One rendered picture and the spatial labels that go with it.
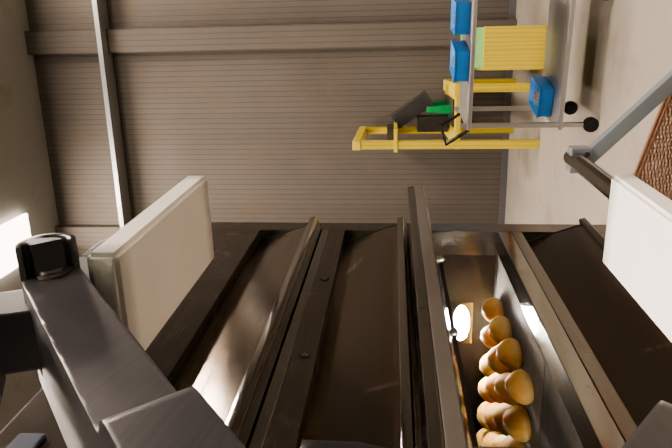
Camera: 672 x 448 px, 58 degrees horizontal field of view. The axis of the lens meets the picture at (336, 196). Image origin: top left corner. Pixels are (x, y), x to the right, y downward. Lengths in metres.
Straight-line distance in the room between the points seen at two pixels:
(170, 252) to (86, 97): 8.81
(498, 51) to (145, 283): 6.25
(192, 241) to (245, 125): 8.07
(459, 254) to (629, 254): 1.67
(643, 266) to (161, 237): 0.13
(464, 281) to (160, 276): 1.75
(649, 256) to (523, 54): 6.25
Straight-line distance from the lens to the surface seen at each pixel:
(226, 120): 8.31
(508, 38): 6.40
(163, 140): 8.64
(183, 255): 0.18
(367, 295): 1.43
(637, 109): 1.18
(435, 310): 1.04
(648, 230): 0.18
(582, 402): 1.12
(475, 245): 1.86
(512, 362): 1.53
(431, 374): 0.88
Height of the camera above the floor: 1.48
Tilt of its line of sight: 5 degrees up
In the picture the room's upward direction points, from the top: 90 degrees counter-clockwise
